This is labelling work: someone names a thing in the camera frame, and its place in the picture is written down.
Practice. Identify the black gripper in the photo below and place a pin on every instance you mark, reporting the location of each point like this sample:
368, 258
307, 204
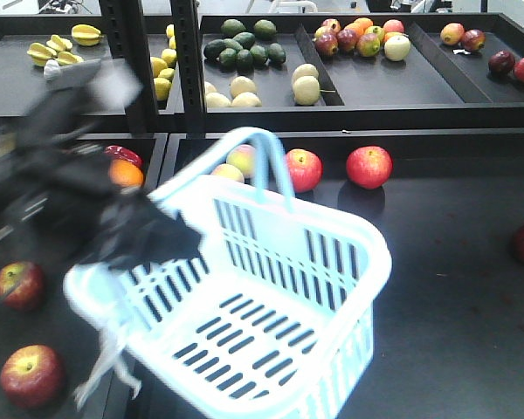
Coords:
49, 180

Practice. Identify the light blue plastic basket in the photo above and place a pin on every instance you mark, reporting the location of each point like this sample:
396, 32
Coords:
273, 318

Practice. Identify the red apple by basket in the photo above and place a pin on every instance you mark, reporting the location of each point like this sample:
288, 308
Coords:
305, 169

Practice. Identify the large orange fruit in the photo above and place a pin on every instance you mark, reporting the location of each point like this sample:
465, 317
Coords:
125, 174

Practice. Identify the red bell pepper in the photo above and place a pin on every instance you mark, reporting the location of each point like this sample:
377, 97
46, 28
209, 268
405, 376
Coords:
125, 154

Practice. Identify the pale peach fruit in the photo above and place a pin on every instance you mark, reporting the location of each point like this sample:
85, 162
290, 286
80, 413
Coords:
243, 158

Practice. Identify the red yellow apple middle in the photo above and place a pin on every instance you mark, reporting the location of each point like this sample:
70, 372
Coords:
22, 286

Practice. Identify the red yellow apple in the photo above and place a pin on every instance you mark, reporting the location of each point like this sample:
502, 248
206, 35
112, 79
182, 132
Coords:
33, 376
22, 286

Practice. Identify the red yellow apple front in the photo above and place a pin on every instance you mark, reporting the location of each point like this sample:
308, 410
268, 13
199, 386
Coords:
33, 376

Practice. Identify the white garlic bulb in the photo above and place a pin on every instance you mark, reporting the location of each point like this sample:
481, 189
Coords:
51, 70

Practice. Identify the bright red apple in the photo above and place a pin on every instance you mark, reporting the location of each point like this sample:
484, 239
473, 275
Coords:
369, 167

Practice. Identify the black wooden produce stand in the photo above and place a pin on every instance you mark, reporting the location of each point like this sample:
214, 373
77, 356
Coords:
449, 324

